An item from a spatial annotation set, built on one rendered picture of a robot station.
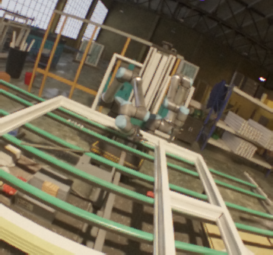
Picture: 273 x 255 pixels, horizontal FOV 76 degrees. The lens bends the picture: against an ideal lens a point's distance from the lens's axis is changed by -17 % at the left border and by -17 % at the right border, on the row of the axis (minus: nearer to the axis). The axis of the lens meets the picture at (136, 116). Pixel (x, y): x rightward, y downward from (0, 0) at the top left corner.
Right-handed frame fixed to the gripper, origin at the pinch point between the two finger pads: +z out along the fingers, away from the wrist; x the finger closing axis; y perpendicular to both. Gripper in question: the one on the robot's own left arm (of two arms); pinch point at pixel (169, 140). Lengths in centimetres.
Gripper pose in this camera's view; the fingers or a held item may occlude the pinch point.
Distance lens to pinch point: 194.5
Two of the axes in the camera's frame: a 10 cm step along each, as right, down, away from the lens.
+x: 0.8, -2.4, 9.7
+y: 9.2, 3.9, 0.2
